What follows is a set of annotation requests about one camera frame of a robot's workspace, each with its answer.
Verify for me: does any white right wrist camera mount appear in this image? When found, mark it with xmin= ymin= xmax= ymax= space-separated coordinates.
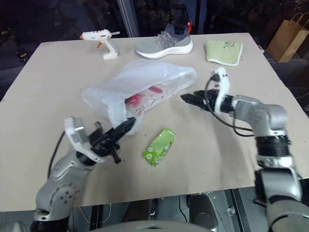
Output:
xmin=209 ymin=68 xmax=232 ymax=115

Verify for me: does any grey knit sneaker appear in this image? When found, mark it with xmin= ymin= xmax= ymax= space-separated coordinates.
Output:
xmin=134 ymin=22 xmax=194 ymax=59

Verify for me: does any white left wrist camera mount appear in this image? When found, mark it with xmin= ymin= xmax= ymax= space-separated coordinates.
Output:
xmin=64 ymin=116 xmax=101 ymax=163

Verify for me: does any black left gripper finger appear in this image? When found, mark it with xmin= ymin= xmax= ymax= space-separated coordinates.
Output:
xmin=106 ymin=116 xmax=137 ymax=136
xmin=110 ymin=122 xmax=135 ymax=145

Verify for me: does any brown paper bag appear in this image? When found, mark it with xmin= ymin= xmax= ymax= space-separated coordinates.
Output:
xmin=266 ymin=12 xmax=309 ymax=63

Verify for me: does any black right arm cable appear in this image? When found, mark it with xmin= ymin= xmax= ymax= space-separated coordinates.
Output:
xmin=204 ymin=73 xmax=255 ymax=137

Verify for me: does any grey window frame post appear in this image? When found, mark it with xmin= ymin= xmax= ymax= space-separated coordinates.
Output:
xmin=117 ymin=0 xmax=141 ymax=38

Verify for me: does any translucent white plastic bag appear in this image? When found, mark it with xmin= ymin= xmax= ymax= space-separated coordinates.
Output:
xmin=81 ymin=59 xmax=197 ymax=135

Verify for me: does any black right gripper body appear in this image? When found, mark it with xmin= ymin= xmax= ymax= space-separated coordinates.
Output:
xmin=204 ymin=88 xmax=222 ymax=112

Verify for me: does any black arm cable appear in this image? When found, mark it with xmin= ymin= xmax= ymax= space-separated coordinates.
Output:
xmin=46 ymin=130 xmax=68 ymax=180
xmin=204 ymin=73 xmax=255 ymax=137

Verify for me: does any green folded towel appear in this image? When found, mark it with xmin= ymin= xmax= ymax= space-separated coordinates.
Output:
xmin=205 ymin=39 xmax=244 ymax=67

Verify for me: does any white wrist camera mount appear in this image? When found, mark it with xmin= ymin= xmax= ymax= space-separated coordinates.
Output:
xmin=64 ymin=116 xmax=101 ymax=163
xmin=209 ymin=68 xmax=232 ymax=115

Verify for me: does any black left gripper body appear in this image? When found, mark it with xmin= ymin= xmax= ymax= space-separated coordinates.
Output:
xmin=87 ymin=121 xmax=122 ymax=165

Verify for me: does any white hot glue gun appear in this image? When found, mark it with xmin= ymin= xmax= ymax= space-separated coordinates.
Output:
xmin=79 ymin=28 xmax=121 ymax=60

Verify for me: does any metal table frame bar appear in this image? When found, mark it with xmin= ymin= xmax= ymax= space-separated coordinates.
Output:
xmin=225 ymin=188 xmax=249 ymax=232

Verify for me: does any green tissue packet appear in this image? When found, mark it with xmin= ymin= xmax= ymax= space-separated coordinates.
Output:
xmin=142 ymin=128 xmax=178 ymax=167

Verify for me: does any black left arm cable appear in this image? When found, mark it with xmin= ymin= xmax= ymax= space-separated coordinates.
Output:
xmin=46 ymin=130 xmax=68 ymax=180

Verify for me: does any dark rounded shape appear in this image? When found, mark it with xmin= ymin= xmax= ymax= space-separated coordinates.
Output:
xmin=188 ymin=192 xmax=222 ymax=230

